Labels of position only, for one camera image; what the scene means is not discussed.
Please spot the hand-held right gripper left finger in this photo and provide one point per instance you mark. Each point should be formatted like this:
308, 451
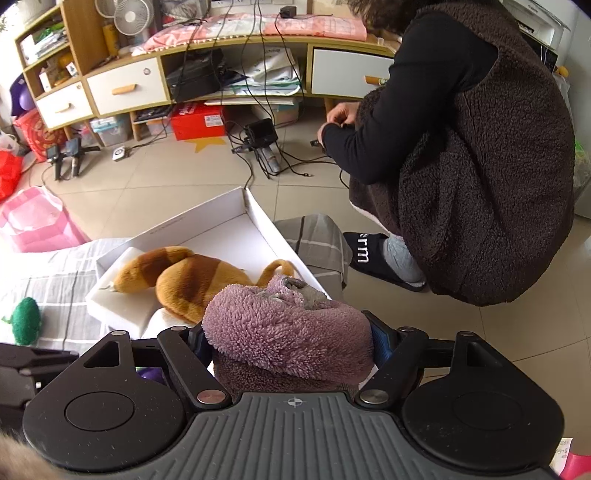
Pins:
178, 346

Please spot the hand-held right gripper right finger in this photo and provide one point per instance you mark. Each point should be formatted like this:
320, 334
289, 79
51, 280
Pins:
381, 344

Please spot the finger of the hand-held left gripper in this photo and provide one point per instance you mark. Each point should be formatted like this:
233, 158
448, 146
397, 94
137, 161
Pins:
37, 362

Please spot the orange brown striped plush toy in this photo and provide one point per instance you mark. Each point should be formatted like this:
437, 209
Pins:
184, 281

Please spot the white foam block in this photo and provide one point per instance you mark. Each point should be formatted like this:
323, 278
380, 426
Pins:
120, 304

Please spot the purple plush toy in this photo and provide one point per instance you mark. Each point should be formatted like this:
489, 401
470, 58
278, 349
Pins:
277, 332

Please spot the white cardboard box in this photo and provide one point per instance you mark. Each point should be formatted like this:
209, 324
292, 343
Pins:
221, 221

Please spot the green plush toy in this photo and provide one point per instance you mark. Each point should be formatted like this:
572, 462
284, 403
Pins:
25, 321

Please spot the grey checked blanket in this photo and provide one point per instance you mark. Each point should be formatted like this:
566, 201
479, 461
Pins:
64, 277

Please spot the tan fuzzy cloth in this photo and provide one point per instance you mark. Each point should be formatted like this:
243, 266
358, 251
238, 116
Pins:
23, 459

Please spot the pink bag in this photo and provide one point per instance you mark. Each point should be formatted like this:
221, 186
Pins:
37, 221

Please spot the red plastic bag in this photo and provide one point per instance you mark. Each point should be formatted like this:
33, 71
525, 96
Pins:
9, 175

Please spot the small white device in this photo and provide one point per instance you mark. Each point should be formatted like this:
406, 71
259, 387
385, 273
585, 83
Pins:
121, 153

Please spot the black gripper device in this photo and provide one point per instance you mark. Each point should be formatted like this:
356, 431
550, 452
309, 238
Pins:
263, 138

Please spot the clear plastic storage box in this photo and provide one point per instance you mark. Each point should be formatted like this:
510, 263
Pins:
111, 130

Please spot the red box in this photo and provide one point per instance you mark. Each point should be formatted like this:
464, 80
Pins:
198, 121

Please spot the red patterned bag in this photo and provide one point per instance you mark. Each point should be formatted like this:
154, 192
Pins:
39, 131

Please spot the small white drawer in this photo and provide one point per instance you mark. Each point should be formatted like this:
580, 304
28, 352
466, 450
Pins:
62, 106

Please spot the large white drawer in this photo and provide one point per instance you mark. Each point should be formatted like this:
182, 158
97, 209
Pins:
124, 86

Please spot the black bag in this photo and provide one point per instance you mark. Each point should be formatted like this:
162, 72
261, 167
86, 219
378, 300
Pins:
194, 76

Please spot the white shopping bag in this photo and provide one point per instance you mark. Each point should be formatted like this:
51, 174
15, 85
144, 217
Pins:
270, 71

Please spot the wooden cabinet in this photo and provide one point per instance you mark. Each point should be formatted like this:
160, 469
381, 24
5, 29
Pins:
92, 50

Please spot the pink cloth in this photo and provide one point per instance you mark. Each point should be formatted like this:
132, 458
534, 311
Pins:
258, 25

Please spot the white desk fan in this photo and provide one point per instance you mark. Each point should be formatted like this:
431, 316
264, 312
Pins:
134, 16

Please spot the white printer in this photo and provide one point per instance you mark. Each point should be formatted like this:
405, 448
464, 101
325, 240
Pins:
535, 18

